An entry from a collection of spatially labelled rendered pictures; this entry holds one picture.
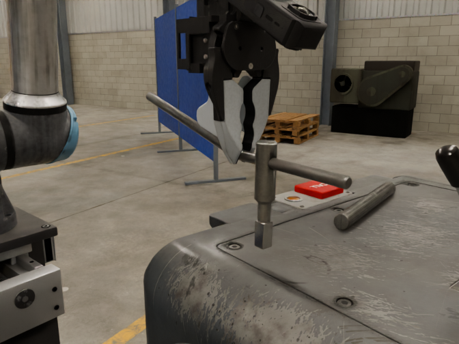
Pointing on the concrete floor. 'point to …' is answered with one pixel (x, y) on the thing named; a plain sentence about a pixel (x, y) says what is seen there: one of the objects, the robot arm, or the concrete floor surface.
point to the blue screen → (181, 87)
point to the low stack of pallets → (291, 127)
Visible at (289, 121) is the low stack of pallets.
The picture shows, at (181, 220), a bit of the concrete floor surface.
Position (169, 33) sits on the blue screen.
